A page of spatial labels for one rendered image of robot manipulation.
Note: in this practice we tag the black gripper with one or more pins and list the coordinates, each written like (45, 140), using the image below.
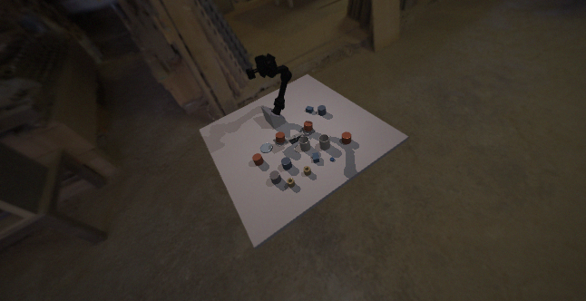
(262, 69)

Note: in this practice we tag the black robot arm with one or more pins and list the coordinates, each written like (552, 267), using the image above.
(285, 78)

